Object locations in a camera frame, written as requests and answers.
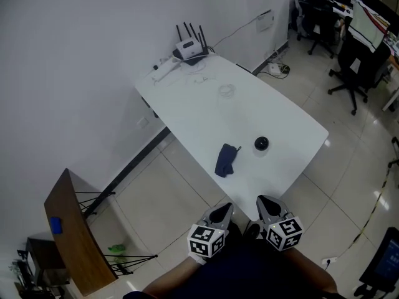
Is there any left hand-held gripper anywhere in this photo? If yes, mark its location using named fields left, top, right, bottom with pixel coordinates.
left=186, top=201, right=234, bottom=259

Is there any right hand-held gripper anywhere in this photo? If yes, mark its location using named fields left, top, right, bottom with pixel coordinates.
left=256, top=195, right=305, bottom=252

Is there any dark blue cloth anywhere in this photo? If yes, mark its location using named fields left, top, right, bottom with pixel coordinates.
left=214, top=143, right=243, bottom=178

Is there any small round black device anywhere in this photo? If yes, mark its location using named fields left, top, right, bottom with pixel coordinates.
left=253, top=135, right=271, bottom=151

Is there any person's left forearm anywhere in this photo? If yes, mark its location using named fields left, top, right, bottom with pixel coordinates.
left=142, top=252, right=207, bottom=299

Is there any person's right forearm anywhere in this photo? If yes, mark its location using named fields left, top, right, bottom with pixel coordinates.
left=285, top=247, right=339, bottom=296

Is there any person's black shoe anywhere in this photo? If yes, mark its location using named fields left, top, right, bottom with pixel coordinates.
left=243, top=221, right=261, bottom=240

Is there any person's dark blue clothing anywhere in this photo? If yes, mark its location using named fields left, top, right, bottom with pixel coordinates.
left=123, top=222, right=339, bottom=299

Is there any yellow black striped tape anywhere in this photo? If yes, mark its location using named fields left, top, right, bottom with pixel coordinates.
left=337, top=166, right=391, bottom=259

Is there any green plastic bag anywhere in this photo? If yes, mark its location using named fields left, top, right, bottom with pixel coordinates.
left=107, top=244, right=128, bottom=263

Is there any black screen stand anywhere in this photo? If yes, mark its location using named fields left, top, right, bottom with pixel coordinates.
left=353, top=227, right=399, bottom=298

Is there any black table leg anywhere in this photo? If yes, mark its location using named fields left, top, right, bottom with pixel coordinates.
left=140, top=95, right=160, bottom=120

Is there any black chair base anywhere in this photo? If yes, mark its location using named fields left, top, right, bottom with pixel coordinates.
left=387, top=135, right=399, bottom=189

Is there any wooden side table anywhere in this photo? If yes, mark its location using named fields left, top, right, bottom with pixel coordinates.
left=43, top=168, right=159, bottom=298

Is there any black router with antennas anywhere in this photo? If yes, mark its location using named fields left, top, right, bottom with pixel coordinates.
left=171, top=21, right=210, bottom=67

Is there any black office chair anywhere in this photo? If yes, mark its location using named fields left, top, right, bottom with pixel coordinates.
left=327, top=31, right=393, bottom=116
left=296, top=0, right=337, bottom=59

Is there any small blue block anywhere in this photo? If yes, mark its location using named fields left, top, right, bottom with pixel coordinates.
left=49, top=216, right=64, bottom=235

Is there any white router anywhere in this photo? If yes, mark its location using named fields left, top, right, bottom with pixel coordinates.
left=175, top=39, right=201, bottom=59

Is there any dark low cabinet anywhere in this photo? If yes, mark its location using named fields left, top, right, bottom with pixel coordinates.
left=25, top=231, right=71, bottom=288

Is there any cluttered office desk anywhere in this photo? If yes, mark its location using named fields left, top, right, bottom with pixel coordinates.
left=324, top=0, right=399, bottom=112

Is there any white striped garment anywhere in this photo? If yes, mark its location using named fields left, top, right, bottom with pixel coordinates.
left=347, top=0, right=391, bottom=54

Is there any coiled white cable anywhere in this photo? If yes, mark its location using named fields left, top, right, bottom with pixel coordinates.
left=218, top=83, right=237, bottom=100

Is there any loose white cable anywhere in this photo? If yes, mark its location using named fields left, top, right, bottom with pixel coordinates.
left=179, top=60, right=218, bottom=86

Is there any grey wall cable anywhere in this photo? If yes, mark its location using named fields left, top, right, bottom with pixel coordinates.
left=211, top=9, right=272, bottom=50

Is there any white wall panel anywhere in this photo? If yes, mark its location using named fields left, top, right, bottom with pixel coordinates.
left=256, top=10, right=276, bottom=34

